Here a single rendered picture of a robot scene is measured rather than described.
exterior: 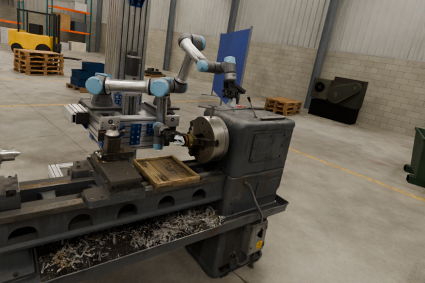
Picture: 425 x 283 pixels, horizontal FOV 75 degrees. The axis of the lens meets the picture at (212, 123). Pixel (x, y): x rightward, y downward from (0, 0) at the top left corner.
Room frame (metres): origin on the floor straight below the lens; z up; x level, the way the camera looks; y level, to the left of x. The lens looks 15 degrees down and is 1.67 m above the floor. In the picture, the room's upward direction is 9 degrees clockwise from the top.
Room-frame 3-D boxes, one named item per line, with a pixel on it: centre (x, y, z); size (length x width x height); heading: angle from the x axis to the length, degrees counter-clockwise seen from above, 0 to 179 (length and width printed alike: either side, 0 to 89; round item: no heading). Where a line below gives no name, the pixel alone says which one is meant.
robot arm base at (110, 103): (1.98, 0.83, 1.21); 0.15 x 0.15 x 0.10
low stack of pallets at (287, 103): (9.68, -2.35, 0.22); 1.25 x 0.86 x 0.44; 142
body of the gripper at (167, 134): (1.76, 0.27, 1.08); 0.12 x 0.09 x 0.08; 39
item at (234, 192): (2.09, -0.27, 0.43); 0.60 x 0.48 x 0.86; 129
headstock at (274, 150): (2.09, -0.28, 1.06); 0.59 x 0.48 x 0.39; 129
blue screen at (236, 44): (8.68, -0.15, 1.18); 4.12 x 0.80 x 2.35; 11
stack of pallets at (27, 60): (9.38, 6.13, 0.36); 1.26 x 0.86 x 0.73; 150
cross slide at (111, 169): (1.44, 0.52, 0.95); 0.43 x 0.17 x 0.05; 39
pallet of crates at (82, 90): (8.11, 3.68, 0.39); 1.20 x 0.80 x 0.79; 147
